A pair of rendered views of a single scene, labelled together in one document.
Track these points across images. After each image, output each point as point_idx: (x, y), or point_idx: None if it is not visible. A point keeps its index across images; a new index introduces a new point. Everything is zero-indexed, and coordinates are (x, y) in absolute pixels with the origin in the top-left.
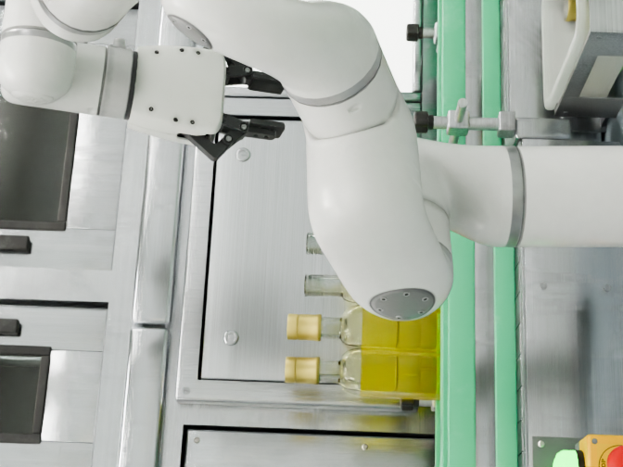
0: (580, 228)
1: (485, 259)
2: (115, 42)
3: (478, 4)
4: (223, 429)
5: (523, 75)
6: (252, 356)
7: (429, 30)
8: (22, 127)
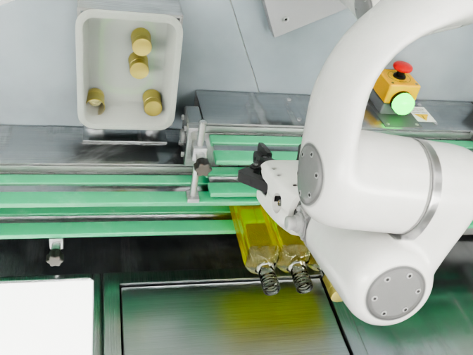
0: None
1: (287, 148)
2: (293, 221)
3: (58, 185)
4: None
5: (126, 158)
6: None
7: (55, 244)
8: None
